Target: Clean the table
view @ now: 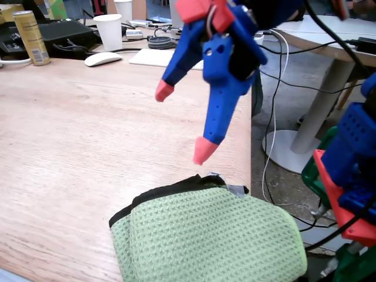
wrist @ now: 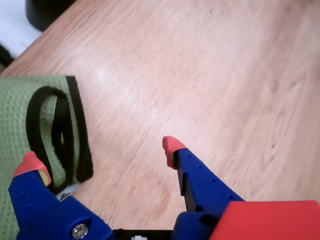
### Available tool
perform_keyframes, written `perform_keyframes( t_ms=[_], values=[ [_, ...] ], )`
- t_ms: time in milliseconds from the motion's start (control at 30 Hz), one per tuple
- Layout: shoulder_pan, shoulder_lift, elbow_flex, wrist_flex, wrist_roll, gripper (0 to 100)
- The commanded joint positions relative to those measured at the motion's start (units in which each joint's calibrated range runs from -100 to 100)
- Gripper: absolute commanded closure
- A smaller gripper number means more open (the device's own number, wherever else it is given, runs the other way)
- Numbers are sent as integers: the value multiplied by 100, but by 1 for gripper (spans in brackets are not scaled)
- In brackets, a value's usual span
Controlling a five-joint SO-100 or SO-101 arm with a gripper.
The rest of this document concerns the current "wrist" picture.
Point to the white flat sheet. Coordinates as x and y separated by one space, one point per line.
15 25

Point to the black round object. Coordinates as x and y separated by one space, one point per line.
47 12

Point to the red camera mount bracket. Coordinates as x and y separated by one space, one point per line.
270 222

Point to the green waffle cloth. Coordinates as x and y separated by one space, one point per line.
15 112

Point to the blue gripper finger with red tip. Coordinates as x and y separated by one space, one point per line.
50 217
202 185

